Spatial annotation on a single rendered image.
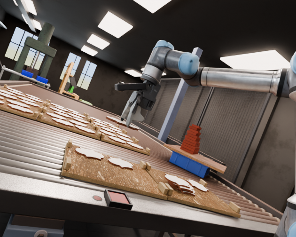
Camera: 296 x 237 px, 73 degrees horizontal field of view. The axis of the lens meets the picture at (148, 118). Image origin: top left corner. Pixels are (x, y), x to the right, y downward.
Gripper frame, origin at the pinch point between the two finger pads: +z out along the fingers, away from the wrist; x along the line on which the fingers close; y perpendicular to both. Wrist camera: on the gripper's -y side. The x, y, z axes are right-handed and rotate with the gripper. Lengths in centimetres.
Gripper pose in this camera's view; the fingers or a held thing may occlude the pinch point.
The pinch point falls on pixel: (123, 122)
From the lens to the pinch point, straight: 78.9
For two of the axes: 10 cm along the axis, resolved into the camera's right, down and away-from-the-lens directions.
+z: -4.3, 9.0, -0.1
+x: -3.4, -1.5, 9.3
